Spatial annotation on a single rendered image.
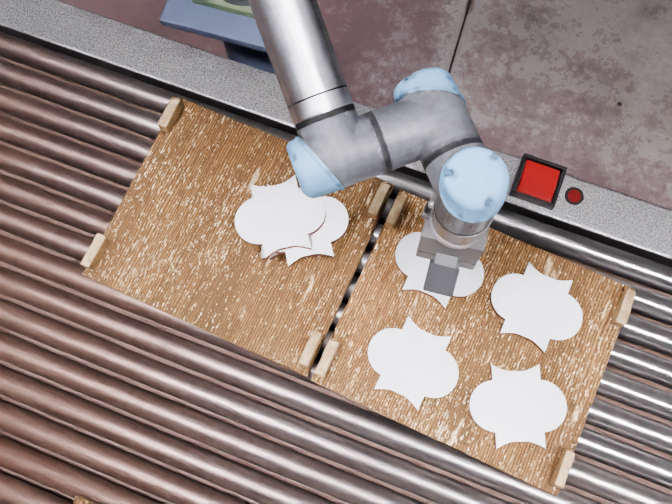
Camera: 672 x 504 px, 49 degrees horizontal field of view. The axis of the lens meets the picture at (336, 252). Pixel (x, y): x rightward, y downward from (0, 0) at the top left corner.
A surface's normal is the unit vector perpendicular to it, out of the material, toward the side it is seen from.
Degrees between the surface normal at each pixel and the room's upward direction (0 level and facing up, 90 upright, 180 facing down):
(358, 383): 0
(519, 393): 0
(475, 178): 0
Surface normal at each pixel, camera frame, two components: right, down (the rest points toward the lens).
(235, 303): -0.03, -0.25
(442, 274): -0.15, 0.19
